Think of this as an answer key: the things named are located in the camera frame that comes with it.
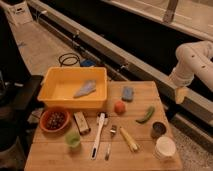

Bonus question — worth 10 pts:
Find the dark metal can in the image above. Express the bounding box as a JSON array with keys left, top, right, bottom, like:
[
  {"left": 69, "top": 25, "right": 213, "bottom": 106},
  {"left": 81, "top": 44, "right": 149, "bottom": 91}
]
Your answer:
[{"left": 151, "top": 122, "right": 167, "bottom": 139}]

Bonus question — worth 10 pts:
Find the black side furniture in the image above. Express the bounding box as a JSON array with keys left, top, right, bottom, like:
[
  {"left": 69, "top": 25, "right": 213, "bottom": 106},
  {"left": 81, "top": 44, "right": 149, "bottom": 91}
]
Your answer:
[{"left": 0, "top": 7, "right": 43, "bottom": 171}]

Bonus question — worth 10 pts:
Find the light blue cloth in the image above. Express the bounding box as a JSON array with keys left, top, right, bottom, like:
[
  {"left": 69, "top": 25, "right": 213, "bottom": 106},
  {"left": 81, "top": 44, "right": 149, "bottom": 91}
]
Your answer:
[{"left": 74, "top": 80, "right": 96, "bottom": 98}]

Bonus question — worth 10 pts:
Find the brown rectangular block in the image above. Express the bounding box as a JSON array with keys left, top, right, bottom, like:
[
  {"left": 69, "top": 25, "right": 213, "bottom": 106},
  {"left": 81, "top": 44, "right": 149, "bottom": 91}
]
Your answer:
[{"left": 74, "top": 112, "right": 91, "bottom": 135}]

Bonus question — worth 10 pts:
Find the yellow plastic tray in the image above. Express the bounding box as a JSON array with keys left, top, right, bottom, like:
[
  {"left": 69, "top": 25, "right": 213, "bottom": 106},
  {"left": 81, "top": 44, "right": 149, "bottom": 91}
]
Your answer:
[{"left": 37, "top": 67, "right": 107, "bottom": 109}]

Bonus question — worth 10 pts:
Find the small green cup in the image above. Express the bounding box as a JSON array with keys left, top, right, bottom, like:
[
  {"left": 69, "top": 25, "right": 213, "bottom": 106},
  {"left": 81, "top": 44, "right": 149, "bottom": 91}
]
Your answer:
[{"left": 65, "top": 131, "right": 80, "bottom": 148}]

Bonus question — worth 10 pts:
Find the white lidded cup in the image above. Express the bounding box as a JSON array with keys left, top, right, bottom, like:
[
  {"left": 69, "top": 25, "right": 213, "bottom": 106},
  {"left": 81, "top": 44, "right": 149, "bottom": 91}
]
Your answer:
[{"left": 154, "top": 136, "right": 176, "bottom": 160}]

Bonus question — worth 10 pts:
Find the white box with label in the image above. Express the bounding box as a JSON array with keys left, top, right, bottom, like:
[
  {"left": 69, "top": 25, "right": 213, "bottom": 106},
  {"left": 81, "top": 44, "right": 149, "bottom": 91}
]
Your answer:
[{"left": 7, "top": 1, "right": 33, "bottom": 26}]

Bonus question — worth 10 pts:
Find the black coiled cable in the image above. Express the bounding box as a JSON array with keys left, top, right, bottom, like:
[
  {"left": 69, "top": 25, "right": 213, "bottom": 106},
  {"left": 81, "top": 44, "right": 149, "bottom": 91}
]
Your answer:
[{"left": 58, "top": 52, "right": 82, "bottom": 68}]

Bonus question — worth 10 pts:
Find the blue sponge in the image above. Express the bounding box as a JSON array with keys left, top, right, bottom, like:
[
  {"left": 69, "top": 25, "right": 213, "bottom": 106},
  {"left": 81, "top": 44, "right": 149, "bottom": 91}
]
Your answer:
[{"left": 122, "top": 86, "right": 134, "bottom": 102}]

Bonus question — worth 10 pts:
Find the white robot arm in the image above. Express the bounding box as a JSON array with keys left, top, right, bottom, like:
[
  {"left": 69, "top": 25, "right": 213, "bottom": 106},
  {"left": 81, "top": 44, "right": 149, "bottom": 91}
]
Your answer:
[{"left": 169, "top": 41, "right": 213, "bottom": 104}]

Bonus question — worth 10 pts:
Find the metal fork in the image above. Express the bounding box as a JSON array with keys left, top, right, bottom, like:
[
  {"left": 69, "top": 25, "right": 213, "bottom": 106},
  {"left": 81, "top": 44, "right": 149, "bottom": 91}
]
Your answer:
[{"left": 105, "top": 125, "right": 117, "bottom": 161}]

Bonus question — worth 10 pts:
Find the orange bowl with beans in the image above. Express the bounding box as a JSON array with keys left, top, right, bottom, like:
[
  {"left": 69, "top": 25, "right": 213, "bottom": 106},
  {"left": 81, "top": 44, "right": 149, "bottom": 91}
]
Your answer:
[{"left": 39, "top": 108, "right": 70, "bottom": 133}]

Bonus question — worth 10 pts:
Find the orange red ball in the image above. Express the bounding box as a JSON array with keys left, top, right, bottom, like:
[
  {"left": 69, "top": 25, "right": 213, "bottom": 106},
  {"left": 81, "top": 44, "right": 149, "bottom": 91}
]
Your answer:
[{"left": 114, "top": 101, "right": 126, "bottom": 114}]

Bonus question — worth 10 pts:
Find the green pea pod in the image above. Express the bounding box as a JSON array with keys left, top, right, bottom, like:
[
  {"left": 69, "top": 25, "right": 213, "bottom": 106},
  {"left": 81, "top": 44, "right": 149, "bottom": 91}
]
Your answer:
[{"left": 135, "top": 106, "right": 155, "bottom": 124}]

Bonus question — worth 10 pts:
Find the blue object on floor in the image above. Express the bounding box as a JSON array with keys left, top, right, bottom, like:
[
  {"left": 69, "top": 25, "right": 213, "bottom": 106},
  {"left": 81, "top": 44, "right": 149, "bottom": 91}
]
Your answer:
[{"left": 80, "top": 59, "right": 96, "bottom": 67}]

